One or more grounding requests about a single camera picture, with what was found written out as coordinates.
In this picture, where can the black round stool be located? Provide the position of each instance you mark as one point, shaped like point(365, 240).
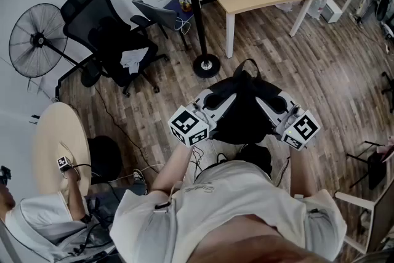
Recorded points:
point(104, 157)

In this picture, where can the white wooden chair frame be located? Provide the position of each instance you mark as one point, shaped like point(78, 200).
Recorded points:
point(354, 200)

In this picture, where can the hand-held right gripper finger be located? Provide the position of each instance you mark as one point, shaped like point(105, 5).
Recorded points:
point(269, 115)

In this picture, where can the black pole stand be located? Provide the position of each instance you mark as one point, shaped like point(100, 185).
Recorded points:
point(198, 24)

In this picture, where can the black metal chair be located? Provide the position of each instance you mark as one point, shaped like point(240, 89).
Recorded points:
point(377, 166)

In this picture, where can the black and white sneaker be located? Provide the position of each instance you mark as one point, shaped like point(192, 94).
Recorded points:
point(139, 177)

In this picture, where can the white floor box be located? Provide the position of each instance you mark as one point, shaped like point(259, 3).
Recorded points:
point(332, 9)

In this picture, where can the person's white t-shirt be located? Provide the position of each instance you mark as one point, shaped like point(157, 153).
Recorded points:
point(231, 194)

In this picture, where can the black standing fan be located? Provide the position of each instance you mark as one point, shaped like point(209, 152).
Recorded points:
point(38, 40)

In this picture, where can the grey chair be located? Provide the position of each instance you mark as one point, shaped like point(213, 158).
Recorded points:
point(157, 15)

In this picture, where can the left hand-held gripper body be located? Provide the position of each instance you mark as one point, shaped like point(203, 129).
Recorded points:
point(188, 124)

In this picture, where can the white cloth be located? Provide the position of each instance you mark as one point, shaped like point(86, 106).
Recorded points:
point(133, 59)

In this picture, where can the black mesh office chair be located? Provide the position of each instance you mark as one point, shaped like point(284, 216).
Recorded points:
point(104, 34)

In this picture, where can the small drink bottle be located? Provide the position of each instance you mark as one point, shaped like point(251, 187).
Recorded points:
point(185, 5)

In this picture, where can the black cloth garment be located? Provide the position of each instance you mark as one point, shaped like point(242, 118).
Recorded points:
point(246, 114)

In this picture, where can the person's left forearm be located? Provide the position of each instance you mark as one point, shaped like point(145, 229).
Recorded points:
point(172, 166)

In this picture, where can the dark panel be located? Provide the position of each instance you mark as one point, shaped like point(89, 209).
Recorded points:
point(383, 215)

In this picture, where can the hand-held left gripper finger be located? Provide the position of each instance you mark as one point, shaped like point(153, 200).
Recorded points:
point(200, 101)

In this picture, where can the black chair base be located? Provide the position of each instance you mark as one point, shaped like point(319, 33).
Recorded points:
point(388, 83)

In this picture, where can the large clear water bottle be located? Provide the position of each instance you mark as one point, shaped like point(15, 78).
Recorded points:
point(318, 3)

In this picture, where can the person's right forearm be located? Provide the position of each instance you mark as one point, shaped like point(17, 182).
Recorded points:
point(303, 172)

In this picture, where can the round wooden table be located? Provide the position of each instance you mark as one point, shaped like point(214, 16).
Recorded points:
point(58, 135)

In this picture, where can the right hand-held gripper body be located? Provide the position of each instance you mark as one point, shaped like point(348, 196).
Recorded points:
point(303, 129)

